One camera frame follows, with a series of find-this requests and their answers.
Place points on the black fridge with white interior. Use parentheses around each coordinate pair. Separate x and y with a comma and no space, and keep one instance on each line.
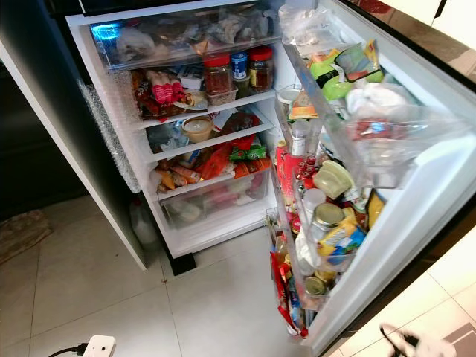
(59,111)

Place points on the white open fridge door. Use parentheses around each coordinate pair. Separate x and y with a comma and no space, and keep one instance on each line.
(424,216)

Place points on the brown patterned doormat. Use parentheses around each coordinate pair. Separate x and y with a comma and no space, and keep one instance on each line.
(18,234)

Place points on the bubble wrap strip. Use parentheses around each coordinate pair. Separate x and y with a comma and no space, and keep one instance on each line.
(109,135)

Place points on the clear plastic floor bottle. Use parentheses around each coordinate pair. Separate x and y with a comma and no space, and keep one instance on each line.
(143,227)

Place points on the pink food packet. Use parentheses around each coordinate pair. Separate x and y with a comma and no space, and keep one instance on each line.
(168,92)

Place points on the beige bowl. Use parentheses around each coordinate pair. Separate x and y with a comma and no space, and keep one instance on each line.
(198,129)

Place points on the clear crisper drawer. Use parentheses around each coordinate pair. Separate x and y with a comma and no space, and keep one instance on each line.
(212,202)

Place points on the orange red food packet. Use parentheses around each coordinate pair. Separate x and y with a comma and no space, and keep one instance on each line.
(216,161)

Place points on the clear chiller drawer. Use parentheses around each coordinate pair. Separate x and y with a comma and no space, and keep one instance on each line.
(186,36)

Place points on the wide red lid jar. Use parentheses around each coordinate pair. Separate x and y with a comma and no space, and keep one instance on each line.
(218,76)

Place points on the green snack packet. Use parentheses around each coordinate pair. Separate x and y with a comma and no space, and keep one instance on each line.
(248,152)

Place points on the blue lid jar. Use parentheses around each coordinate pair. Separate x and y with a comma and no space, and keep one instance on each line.
(240,71)

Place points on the dark red lid jar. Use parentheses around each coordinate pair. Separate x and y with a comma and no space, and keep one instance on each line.
(262,68)

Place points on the red carton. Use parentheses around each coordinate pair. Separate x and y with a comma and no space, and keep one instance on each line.
(286,171)

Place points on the white cup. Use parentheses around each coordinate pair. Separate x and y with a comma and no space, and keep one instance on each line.
(288,97)

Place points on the red packets bundle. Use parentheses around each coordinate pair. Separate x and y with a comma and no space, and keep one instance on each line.
(285,294)

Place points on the orange sachet packet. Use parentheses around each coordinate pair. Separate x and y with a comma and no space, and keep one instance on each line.
(303,105)

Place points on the white cap bottle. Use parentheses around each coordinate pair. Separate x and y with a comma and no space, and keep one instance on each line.
(313,202)

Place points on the gold lid glass jar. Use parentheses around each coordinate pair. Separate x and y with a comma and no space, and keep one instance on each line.
(327,219)

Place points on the pale green lid container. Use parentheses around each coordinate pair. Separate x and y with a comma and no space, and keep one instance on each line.
(332,179)

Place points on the small metal can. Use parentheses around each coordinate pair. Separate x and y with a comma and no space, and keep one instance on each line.
(323,287)

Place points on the yellow blue food pack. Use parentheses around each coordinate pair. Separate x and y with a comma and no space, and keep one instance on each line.
(343,241)

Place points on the yellow sauce packet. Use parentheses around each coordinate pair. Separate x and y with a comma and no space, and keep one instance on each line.
(376,208)

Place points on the green yellow snack bag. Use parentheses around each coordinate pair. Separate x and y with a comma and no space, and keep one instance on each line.
(361,61)

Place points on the white plastic bag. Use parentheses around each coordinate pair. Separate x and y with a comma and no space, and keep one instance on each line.
(379,101)

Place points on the clear door shelf bin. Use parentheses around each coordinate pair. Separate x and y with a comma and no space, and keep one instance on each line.
(387,152)

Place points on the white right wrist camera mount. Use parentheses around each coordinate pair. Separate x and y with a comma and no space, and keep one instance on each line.
(439,349)

